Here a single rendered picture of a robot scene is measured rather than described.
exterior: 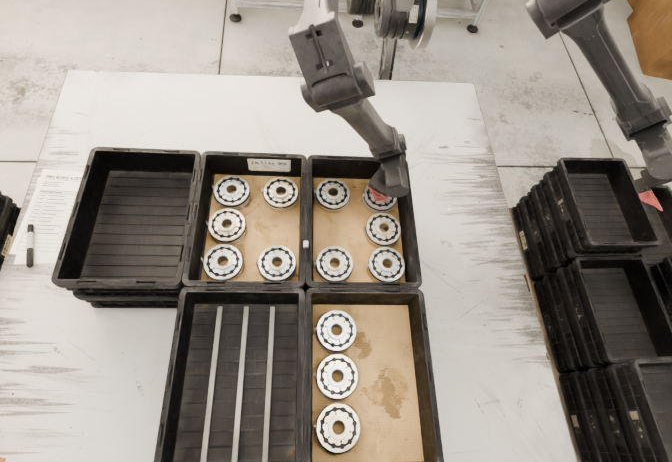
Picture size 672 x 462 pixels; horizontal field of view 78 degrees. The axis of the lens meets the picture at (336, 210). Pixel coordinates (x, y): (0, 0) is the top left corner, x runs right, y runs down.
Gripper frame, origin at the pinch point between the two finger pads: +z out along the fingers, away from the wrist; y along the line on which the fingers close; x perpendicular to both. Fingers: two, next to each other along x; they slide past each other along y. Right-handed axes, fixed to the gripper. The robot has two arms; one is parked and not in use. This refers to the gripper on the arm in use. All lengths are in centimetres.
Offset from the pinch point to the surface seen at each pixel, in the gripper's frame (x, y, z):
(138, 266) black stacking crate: 40, -59, 4
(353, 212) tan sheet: 3.6, -8.7, 4.1
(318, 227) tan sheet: 8.8, -19.3, 4.0
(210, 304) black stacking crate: 17, -55, 4
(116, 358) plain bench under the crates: 31, -79, 17
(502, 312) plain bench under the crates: -50, -1, 18
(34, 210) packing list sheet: 85, -65, 16
